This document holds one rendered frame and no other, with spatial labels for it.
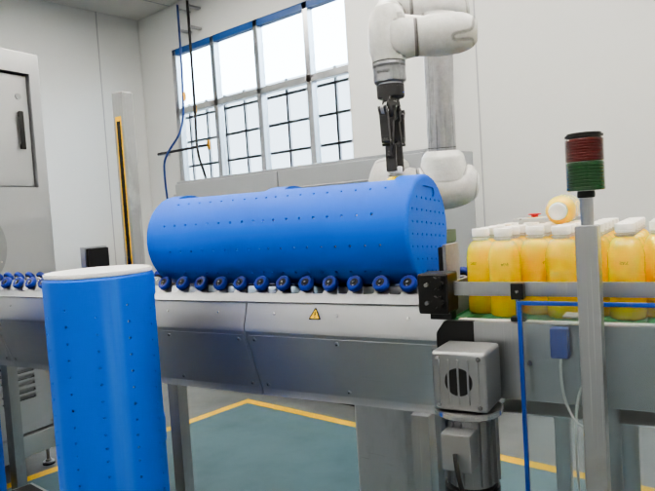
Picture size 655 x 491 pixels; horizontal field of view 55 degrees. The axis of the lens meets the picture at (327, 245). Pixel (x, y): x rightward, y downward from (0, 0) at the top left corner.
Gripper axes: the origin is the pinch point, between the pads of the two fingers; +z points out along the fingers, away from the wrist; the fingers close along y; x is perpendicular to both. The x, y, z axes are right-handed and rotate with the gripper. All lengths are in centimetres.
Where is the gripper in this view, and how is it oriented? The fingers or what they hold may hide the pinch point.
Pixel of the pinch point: (395, 159)
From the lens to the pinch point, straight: 175.1
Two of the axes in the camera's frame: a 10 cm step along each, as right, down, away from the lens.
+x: 8.6, -0.3, -5.1
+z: 0.7, 10.0, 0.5
